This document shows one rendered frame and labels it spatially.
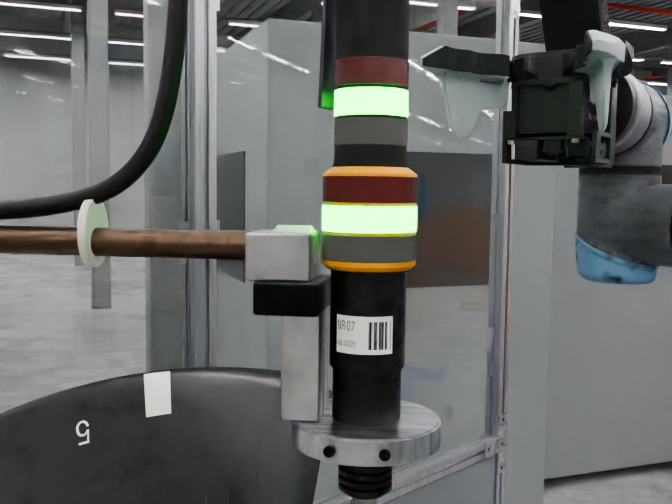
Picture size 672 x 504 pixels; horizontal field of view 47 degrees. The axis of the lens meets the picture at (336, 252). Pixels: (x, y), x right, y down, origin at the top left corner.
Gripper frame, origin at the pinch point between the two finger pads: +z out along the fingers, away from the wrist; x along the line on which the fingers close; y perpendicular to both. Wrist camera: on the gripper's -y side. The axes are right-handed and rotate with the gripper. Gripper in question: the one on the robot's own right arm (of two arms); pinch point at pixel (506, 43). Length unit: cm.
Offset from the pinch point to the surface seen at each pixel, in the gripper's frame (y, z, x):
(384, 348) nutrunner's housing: 16.5, 17.9, -1.8
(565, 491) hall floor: 164, -350, 99
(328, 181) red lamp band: 9.1, 18.9, 0.6
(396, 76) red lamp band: 4.5, 17.5, -2.0
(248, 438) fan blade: 25.2, 10.5, 12.3
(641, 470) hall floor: 164, -405, 73
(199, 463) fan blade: 26.3, 13.2, 13.8
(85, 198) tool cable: 10.0, 23.1, 11.8
